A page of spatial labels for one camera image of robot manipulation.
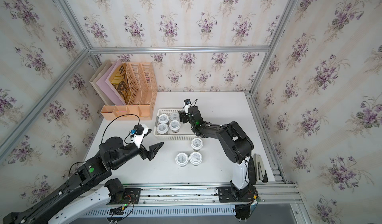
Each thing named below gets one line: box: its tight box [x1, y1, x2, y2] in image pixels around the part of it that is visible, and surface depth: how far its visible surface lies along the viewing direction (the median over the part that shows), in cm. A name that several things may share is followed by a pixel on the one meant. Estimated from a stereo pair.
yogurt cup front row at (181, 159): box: [175, 152, 190, 168], surface depth 81 cm
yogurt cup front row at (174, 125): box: [169, 119, 182, 134], surface depth 94 cm
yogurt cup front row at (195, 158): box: [189, 151, 203, 166], surface depth 81 cm
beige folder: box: [89, 59, 115, 106], surface depth 92 cm
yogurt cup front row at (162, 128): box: [156, 122, 170, 135], surface depth 92 cm
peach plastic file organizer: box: [100, 61, 158, 121], surface depth 107 cm
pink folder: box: [95, 59, 127, 106], surface depth 93 cm
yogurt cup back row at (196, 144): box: [190, 137, 204, 152], surface depth 87 cm
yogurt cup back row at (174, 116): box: [169, 112, 180, 121], surface depth 100 cm
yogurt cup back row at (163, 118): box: [158, 113, 170, 124], surface depth 97 cm
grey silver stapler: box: [253, 153, 269, 183], surface depth 80 cm
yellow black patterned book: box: [108, 62, 131, 105], surface depth 103 cm
